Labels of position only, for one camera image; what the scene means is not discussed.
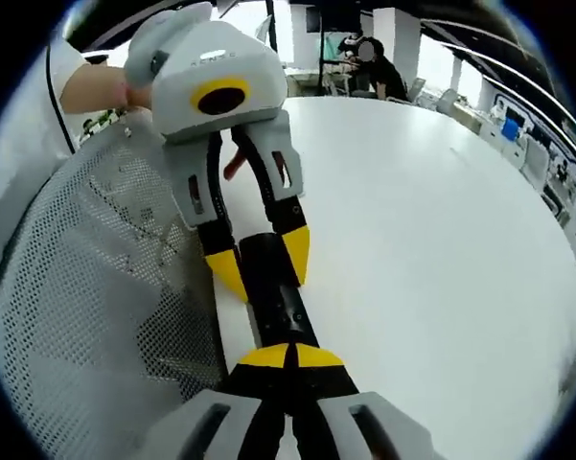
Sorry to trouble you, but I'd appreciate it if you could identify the thin black cable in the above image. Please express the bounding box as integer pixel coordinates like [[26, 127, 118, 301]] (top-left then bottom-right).
[[44, 41, 79, 155]]

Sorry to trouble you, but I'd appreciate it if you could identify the blue box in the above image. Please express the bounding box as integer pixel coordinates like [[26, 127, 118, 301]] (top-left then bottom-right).
[[501, 117, 524, 141]]

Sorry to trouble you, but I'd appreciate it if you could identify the black tripod stand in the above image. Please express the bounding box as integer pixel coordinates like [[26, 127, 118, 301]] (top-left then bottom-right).
[[314, 0, 329, 95]]

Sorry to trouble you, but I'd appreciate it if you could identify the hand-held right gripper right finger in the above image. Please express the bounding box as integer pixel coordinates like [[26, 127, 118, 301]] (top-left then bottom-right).
[[290, 342, 440, 460]]

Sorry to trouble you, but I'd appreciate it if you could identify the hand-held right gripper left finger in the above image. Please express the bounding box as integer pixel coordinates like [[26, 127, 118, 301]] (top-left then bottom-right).
[[148, 342, 294, 460]]

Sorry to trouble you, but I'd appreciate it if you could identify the person's left hand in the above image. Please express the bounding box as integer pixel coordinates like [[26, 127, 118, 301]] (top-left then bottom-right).
[[122, 79, 154, 113]]

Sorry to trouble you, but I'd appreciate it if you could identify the black remote control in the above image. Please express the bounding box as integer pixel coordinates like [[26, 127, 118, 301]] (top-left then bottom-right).
[[238, 233, 320, 352]]

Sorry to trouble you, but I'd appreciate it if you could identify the person's white shirt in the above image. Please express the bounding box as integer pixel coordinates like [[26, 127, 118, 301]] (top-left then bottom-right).
[[0, 36, 95, 193]]

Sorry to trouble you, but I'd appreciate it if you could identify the white mesh basket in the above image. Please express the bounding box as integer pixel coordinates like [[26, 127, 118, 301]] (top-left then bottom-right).
[[0, 126, 232, 460]]

